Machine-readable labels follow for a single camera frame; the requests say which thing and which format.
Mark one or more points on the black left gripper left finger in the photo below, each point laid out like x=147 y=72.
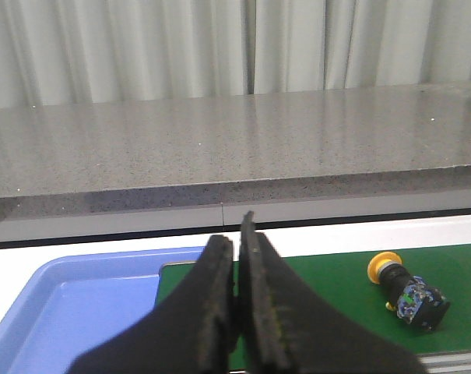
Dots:
x=190 y=331

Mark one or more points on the aluminium conveyor frame rail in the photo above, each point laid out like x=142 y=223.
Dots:
x=449 y=362

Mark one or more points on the grey stone countertop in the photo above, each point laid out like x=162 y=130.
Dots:
x=133 y=168

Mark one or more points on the green conveyor belt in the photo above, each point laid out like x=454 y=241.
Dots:
x=341 y=279

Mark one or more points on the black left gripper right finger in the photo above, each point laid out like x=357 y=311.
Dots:
x=288 y=328

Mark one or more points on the blue plastic tray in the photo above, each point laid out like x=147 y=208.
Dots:
x=74 y=303

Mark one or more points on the yellow push button switch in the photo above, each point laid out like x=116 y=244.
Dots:
x=410 y=297

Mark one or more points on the white pleated curtain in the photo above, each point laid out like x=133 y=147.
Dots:
x=60 y=52

